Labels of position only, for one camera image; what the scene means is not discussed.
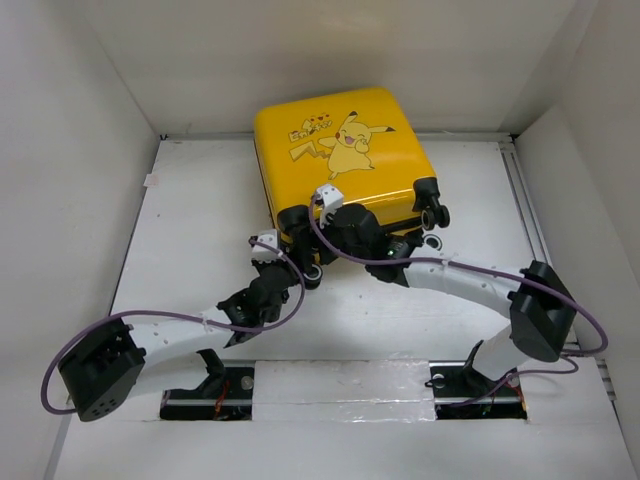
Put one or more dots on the yellow hard-shell suitcase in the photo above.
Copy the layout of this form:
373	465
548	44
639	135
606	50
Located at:
361	142

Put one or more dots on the aluminium side rail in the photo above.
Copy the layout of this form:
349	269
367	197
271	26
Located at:
523	199

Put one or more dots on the small pink paper scrap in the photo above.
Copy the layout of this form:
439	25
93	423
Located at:
151	180

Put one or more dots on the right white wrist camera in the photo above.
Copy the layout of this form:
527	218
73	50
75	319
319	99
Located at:
325	202

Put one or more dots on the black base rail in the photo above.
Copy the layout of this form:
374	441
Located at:
453	399

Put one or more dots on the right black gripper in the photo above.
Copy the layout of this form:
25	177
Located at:
325	255

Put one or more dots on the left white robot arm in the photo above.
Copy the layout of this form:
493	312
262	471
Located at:
112	360

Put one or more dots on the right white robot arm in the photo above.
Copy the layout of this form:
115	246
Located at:
539	309

